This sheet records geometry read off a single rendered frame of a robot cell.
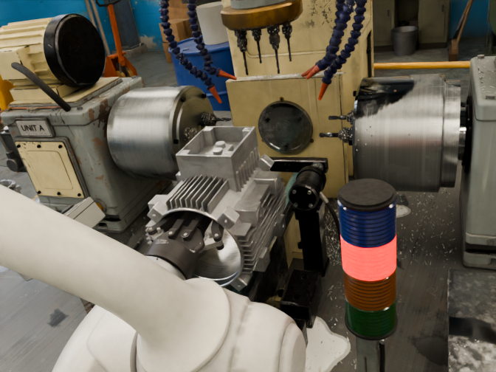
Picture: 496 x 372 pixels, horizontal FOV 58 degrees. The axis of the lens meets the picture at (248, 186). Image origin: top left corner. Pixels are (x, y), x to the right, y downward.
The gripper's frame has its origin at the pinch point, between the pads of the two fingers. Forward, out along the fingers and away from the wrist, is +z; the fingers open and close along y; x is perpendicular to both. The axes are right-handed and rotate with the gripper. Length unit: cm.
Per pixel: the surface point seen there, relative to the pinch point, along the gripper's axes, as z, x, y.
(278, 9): 35.4, -18.7, -4.1
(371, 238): -20.1, -10.4, -28.9
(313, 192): 10.4, 8.3, -13.8
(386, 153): 22.5, 7.1, -26.0
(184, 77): 194, 62, 121
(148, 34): 600, 155, 418
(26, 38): 33, -19, 62
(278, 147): 42.9, 19.2, 4.2
